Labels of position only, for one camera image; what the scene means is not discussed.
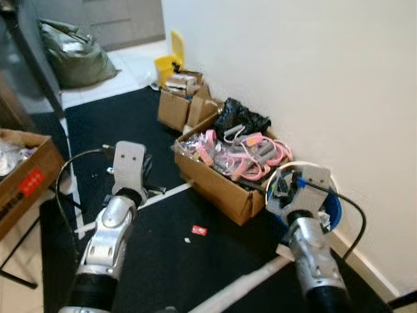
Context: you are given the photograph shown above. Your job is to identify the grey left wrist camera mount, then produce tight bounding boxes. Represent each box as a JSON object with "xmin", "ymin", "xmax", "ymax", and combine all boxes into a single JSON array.
[{"xmin": 111, "ymin": 141, "xmax": 149, "ymax": 197}]

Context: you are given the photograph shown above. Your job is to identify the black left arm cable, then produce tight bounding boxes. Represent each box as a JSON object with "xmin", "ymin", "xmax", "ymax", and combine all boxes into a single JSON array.
[{"xmin": 55, "ymin": 148, "xmax": 117, "ymax": 237}]

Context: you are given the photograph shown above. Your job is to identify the cardboard box with red label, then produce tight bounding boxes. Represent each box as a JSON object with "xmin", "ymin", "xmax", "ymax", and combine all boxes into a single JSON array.
[{"xmin": 0, "ymin": 128, "xmax": 65, "ymax": 239}]

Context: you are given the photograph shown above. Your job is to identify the green sack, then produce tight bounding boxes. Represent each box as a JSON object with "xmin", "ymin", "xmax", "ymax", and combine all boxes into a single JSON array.
[{"xmin": 38, "ymin": 18, "xmax": 120, "ymax": 89}]

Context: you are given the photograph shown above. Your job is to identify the black carpet mat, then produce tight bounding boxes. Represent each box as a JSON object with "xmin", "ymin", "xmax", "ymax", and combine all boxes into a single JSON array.
[{"xmin": 39, "ymin": 84, "xmax": 393, "ymax": 313}]

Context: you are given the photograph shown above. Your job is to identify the black metal frame legs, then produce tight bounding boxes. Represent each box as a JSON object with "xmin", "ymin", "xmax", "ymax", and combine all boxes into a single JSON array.
[{"xmin": 0, "ymin": 194, "xmax": 83, "ymax": 289}]

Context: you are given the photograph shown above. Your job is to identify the grey door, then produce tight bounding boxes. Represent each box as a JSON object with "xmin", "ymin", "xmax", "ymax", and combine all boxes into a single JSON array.
[{"xmin": 33, "ymin": 0, "xmax": 165, "ymax": 52}]

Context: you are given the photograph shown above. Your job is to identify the blue rubbish bin white rim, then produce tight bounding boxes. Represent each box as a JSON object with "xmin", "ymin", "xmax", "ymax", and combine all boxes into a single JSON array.
[{"xmin": 266, "ymin": 160, "xmax": 343, "ymax": 233}]

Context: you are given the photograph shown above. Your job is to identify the black plastic bag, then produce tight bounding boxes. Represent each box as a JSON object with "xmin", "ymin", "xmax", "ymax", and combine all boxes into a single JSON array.
[{"xmin": 214, "ymin": 97, "xmax": 272, "ymax": 138}]

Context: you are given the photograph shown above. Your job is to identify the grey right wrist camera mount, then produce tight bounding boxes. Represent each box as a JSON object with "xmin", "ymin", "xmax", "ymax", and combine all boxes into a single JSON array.
[{"xmin": 285, "ymin": 166, "xmax": 334, "ymax": 220}]

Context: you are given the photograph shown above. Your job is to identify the cardboard box with pink items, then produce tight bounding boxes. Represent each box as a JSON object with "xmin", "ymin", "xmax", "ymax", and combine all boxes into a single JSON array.
[{"xmin": 172, "ymin": 113, "xmax": 295, "ymax": 226}]

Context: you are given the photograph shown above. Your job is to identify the dark door frame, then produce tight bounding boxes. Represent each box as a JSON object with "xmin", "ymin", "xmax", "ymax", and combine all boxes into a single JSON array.
[{"xmin": 0, "ymin": 0, "xmax": 66, "ymax": 122}]

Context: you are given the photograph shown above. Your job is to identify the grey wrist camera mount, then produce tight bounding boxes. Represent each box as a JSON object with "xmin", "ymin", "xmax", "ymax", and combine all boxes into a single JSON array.
[
  {"xmin": 285, "ymin": 166, "xmax": 334, "ymax": 220},
  {"xmin": 111, "ymin": 141, "xmax": 149, "ymax": 197}
]

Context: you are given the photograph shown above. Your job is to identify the small open cardboard box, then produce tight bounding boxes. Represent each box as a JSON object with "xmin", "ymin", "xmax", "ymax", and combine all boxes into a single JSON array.
[{"xmin": 157, "ymin": 70, "xmax": 220, "ymax": 135}]

